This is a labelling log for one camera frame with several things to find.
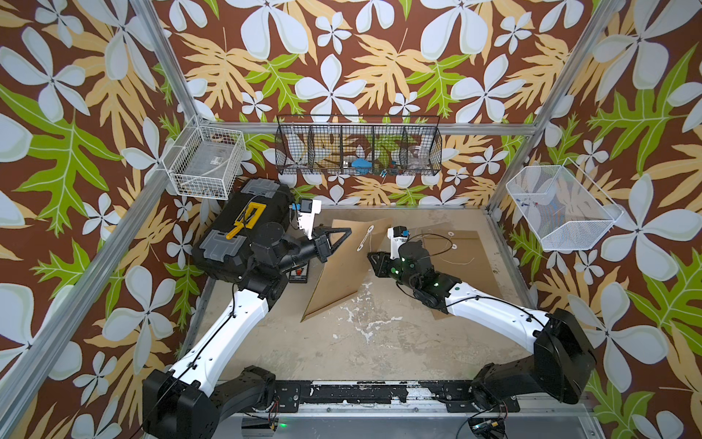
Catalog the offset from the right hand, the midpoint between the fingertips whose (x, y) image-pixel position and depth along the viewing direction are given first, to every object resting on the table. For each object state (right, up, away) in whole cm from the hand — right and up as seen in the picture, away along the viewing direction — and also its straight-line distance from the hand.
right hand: (366, 254), depth 80 cm
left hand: (-5, +7, -16) cm, 18 cm away
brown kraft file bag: (+39, -2, +25) cm, 46 cm away
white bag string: (+36, -5, +22) cm, 43 cm away
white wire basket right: (+61, +14, +1) cm, 63 cm away
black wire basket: (-2, +39, +19) cm, 43 cm away
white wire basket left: (-51, +29, +4) cm, 58 cm away
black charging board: (-24, -9, +18) cm, 31 cm away
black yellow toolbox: (-45, +3, +4) cm, 45 cm away
